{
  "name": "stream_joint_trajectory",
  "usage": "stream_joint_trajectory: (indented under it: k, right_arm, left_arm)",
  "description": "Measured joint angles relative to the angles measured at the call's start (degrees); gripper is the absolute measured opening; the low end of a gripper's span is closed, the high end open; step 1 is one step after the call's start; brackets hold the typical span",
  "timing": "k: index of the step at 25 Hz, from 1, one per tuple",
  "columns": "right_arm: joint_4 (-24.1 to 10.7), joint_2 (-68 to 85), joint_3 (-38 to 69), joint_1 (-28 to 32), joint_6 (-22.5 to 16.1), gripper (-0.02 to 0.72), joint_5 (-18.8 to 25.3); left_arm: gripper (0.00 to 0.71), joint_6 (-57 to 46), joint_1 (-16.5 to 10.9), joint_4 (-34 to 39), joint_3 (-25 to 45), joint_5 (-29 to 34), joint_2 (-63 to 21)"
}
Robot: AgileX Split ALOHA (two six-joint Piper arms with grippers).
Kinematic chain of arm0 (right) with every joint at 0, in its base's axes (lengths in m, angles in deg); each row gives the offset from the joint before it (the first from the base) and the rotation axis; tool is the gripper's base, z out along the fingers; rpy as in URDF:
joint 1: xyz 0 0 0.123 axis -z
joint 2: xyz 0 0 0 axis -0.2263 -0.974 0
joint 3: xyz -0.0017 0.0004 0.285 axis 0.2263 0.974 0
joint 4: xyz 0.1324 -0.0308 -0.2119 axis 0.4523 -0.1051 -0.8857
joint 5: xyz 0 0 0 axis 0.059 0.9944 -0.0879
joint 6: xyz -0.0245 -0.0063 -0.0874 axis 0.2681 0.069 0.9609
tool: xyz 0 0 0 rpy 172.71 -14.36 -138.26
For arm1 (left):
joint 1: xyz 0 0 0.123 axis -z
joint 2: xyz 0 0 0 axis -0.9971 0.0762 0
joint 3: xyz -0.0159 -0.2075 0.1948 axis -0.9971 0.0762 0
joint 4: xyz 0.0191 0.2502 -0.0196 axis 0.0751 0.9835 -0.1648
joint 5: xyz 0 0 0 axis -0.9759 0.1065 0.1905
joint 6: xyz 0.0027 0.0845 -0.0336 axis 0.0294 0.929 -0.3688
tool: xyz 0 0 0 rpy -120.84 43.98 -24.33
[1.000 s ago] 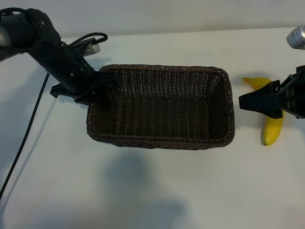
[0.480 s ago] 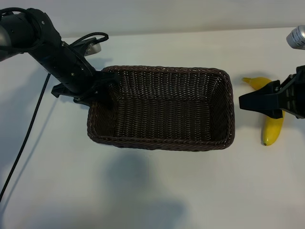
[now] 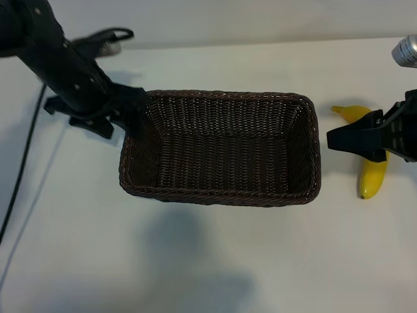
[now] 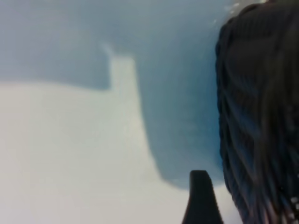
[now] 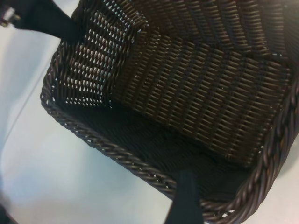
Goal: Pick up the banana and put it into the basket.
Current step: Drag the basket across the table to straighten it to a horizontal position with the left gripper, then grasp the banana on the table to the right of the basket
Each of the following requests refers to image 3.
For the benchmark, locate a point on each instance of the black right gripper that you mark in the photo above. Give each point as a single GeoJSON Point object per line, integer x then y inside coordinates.
{"type": "Point", "coordinates": [404, 130]}

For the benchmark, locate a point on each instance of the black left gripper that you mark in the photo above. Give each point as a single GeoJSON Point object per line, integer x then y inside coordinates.
{"type": "Point", "coordinates": [94, 125]}

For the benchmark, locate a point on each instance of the yellow banana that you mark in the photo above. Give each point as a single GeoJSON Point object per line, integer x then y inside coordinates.
{"type": "Point", "coordinates": [371, 182]}

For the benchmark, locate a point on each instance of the dark brown wicker basket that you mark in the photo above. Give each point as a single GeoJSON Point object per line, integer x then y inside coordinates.
{"type": "Point", "coordinates": [228, 153]}

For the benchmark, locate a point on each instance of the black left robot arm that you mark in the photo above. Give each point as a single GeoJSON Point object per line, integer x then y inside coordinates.
{"type": "Point", "coordinates": [49, 49]}

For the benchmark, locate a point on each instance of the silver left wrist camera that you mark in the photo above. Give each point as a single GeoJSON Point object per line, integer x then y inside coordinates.
{"type": "Point", "coordinates": [110, 49]}

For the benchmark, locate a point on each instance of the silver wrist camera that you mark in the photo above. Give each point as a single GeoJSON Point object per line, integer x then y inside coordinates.
{"type": "Point", "coordinates": [110, 49]}
{"type": "Point", "coordinates": [405, 52]}

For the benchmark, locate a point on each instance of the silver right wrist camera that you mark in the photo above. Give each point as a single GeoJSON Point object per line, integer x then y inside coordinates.
{"type": "Point", "coordinates": [405, 52]}

